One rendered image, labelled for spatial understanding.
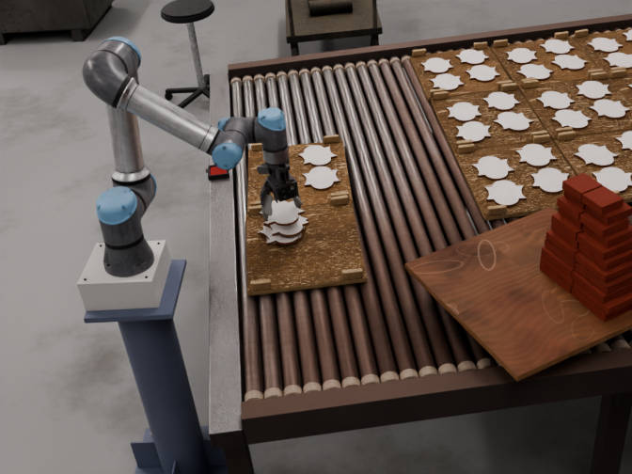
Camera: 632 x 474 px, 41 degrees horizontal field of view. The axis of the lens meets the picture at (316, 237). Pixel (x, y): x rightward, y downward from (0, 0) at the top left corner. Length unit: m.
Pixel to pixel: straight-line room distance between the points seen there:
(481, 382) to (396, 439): 1.16
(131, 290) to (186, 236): 1.85
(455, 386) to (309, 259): 0.67
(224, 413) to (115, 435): 1.35
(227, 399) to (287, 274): 0.49
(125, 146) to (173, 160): 2.55
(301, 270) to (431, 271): 0.42
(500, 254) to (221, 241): 0.89
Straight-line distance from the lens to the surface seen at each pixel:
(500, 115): 3.22
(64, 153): 5.39
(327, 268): 2.48
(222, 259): 2.62
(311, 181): 2.86
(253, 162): 3.04
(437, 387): 2.09
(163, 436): 3.01
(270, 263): 2.53
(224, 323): 2.38
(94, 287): 2.55
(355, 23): 5.77
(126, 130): 2.49
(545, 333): 2.12
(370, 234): 2.63
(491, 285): 2.24
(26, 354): 3.94
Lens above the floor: 2.47
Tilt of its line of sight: 36 degrees down
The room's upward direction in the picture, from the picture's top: 6 degrees counter-clockwise
